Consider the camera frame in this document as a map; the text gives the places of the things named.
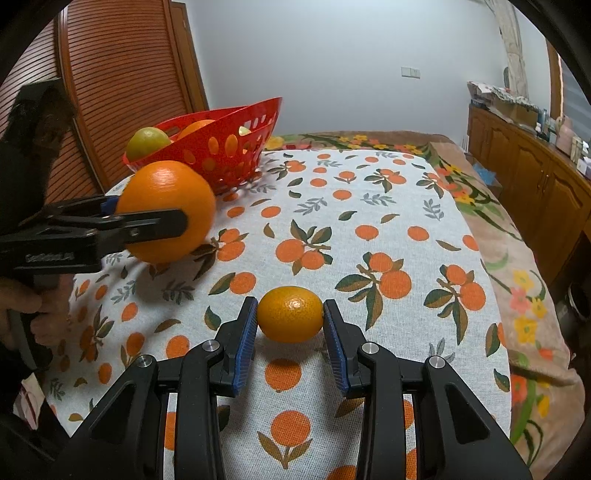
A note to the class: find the medium oval orange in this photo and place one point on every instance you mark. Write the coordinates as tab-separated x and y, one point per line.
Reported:
288	314

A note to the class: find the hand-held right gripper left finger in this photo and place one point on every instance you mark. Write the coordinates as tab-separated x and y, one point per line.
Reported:
244	350

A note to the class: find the wooden cabinet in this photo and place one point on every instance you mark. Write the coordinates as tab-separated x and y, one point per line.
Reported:
521	161

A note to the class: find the orange print tablecloth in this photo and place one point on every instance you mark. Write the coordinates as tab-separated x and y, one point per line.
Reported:
369	198

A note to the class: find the person's left hand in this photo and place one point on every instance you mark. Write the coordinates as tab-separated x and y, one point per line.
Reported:
23	295

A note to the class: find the pile of boxes and packets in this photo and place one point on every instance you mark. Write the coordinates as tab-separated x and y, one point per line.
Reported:
508	104

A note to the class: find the pale patterned curtain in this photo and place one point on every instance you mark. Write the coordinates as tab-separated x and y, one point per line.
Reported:
512	55

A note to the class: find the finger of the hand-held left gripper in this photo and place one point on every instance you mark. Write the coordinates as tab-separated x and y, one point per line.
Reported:
78	210
152	224

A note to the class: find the wooden louvered wardrobe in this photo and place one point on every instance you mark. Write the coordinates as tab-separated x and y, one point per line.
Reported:
115	69

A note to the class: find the blue packet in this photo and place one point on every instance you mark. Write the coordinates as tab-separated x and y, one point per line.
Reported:
483	174

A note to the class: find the window with wooden frame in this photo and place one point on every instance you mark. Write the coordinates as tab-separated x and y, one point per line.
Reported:
554	83

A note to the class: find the red perforated plastic basket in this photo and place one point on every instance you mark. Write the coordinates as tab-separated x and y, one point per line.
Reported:
184	154

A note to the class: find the dark round container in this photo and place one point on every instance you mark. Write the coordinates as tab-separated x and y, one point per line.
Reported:
568	302

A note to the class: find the yellow-green pomelo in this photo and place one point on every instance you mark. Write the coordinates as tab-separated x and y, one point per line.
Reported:
145	143

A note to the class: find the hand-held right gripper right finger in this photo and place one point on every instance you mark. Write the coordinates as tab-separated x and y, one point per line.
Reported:
334	355

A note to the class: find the large orange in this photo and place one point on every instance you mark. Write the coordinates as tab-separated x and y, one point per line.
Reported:
166	189

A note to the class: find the white wall switch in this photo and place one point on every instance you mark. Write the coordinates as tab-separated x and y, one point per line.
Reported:
410	71

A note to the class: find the round orange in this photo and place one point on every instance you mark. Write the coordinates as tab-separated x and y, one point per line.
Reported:
194	127

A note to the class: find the floral blanket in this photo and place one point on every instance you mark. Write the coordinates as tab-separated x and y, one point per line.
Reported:
531	300

